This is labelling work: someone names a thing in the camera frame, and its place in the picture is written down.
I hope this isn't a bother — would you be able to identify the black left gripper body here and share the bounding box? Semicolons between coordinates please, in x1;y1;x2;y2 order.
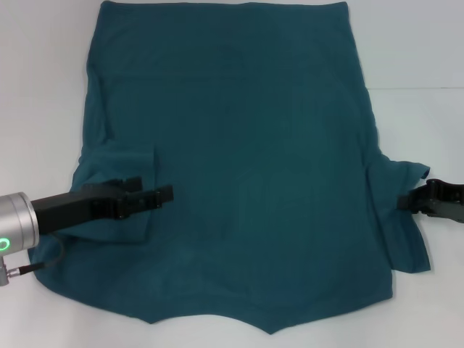
30;181;126;236

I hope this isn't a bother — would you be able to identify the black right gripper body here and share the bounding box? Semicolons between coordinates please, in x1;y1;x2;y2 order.
423;178;464;220

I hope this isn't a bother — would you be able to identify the teal blue t-shirt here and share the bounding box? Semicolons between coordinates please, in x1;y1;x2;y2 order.
34;0;432;326

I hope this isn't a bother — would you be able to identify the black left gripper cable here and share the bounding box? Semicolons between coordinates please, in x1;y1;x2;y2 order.
10;233;65;275

